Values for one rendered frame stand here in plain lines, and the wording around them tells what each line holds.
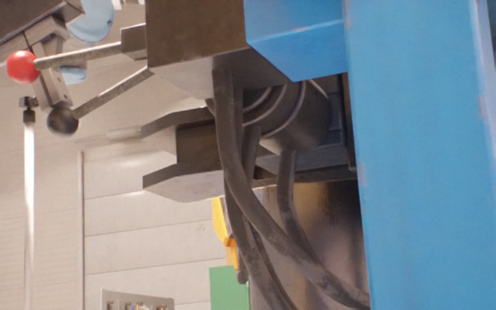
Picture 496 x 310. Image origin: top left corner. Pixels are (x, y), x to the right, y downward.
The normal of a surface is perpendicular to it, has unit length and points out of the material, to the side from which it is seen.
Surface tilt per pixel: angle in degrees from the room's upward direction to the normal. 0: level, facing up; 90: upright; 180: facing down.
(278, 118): 147
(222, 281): 90
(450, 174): 90
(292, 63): 180
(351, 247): 90
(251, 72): 180
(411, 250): 90
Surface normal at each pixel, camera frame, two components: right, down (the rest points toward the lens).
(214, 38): -0.37, -0.21
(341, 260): 0.29, -0.25
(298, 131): 0.56, 0.73
